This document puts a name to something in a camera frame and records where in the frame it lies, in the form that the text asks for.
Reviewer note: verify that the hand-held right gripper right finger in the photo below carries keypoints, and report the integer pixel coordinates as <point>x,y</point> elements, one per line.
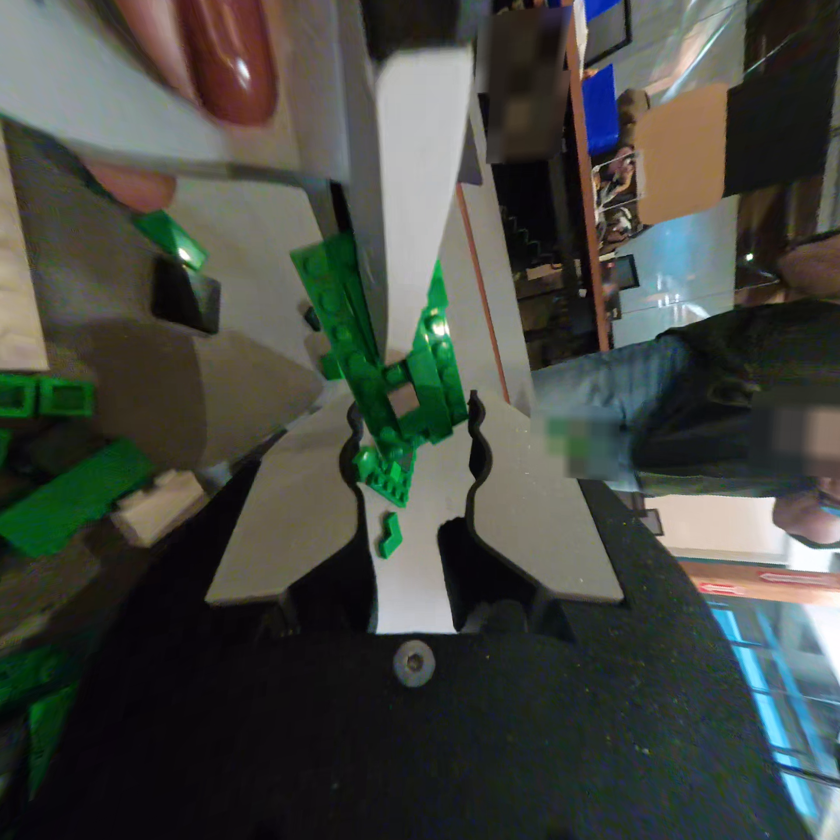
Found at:
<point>544,518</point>

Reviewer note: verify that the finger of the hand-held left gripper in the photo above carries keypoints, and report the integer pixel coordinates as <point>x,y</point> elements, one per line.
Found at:
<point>420,197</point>
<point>364,197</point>

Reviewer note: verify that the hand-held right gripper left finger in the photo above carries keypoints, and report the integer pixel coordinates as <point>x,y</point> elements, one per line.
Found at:
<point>289,518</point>

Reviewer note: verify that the green plate with dark tiles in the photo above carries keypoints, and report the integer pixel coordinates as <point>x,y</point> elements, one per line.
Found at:
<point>387,485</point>

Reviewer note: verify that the green brick frame assembly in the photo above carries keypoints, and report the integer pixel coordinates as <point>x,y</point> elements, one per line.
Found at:
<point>341,315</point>

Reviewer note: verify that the person's left hand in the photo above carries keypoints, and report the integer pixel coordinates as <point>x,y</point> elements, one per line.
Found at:
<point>229,59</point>

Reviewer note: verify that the green L-shaped tile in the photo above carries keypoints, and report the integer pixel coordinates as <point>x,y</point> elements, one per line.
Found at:
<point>388,544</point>

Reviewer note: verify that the pale grey small brick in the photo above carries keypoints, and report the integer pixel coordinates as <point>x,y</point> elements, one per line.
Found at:
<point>157,512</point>

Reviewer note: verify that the dark green small tile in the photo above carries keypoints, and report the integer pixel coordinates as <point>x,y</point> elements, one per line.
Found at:
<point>312,319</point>

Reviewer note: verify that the small green brick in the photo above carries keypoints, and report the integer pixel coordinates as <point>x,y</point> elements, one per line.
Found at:
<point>331,367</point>

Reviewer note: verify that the wooden table black legs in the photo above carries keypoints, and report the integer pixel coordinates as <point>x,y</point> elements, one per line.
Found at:
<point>597,262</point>

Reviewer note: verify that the green slope brick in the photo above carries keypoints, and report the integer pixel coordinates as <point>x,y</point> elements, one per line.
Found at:
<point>170,236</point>

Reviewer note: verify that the small blue storage bin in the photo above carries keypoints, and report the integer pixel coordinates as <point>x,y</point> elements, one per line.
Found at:
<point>600,111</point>

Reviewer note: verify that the black monitor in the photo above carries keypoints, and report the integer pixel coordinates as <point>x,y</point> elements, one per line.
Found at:
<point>610,33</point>

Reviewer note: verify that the black square tile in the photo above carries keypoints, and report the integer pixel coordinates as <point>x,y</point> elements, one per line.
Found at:
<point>187,302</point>

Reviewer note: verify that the large green slope panel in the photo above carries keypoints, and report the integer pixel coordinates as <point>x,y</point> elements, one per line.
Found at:
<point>72,499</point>

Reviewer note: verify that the small black display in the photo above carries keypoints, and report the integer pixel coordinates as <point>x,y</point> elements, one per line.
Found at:
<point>627,272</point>

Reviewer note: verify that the pile of loose green bricks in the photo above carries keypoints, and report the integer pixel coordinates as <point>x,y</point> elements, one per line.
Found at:
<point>65,397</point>

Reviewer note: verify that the long white brick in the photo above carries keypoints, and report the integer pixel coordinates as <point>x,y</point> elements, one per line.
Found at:
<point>19,262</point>

